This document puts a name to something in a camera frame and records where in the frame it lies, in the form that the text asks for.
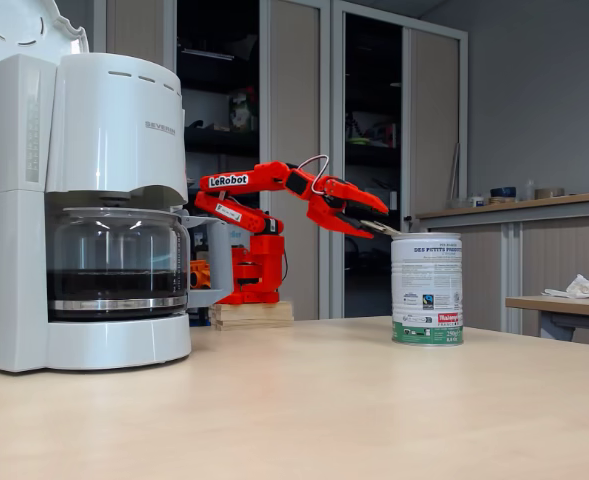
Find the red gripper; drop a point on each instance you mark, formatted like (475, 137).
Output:
(343, 204)

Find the white green coffee tin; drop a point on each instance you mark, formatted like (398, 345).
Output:
(426, 290)

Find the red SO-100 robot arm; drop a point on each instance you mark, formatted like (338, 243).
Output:
(269, 175)

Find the white drip coffee maker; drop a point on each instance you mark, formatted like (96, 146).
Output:
(114, 130)

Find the green flat disc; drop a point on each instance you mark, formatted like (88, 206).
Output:
(358, 141)

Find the grey leaning tube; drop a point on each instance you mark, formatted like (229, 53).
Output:
(455, 170)

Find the grey tambour door cabinet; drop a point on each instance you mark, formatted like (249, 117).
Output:
(434, 125)
(294, 100)

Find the white cup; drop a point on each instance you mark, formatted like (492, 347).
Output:
(476, 201)

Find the wooden base block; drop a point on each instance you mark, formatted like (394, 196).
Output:
(254, 316)

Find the white green printed box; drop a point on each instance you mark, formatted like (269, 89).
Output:
(240, 117)

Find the orange clamp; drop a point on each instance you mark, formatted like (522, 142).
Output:
(201, 275)

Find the clear plastic bottle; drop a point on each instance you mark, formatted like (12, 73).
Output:
(528, 191)

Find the low grey cabinet wooden top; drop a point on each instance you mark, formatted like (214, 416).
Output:
(564, 250)

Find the wooden side table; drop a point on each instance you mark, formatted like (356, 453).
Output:
(559, 306)

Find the white crumpled cloth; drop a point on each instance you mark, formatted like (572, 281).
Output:
(581, 287)

